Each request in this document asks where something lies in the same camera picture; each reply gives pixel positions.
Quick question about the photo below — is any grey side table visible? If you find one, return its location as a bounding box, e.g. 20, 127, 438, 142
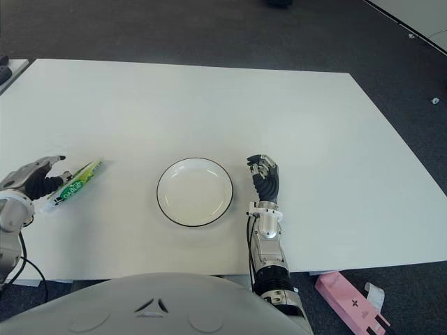
0, 58, 29, 95

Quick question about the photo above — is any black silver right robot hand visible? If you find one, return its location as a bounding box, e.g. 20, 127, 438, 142
246, 153, 281, 203

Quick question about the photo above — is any white plate with black rim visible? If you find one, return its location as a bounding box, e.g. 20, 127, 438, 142
156, 157, 234, 228

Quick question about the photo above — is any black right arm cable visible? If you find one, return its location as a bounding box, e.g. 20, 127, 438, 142
245, 215, 258, 290

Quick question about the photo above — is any white neighbouring table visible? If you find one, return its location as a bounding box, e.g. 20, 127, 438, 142
362, 0, 447, 53

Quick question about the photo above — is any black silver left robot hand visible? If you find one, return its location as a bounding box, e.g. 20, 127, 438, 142
0, 156, 73, 202

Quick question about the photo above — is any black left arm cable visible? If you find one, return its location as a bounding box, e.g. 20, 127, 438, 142
0, 232, 46, 290

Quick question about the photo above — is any grey robot torso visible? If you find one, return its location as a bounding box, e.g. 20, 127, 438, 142
0, 272, 317, 335

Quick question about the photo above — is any pink cardboard box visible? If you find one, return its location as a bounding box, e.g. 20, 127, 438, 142
314, 271, 391, 335

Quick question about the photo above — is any green white toothpaste tube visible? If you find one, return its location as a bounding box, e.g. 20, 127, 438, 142
38, 159, 105, 214

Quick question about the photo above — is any white paper slip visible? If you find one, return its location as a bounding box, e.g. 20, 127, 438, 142
364, 281, 386, 310

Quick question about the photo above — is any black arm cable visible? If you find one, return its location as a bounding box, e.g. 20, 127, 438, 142
0, 232, 46, 290
245, 215, 258, 290

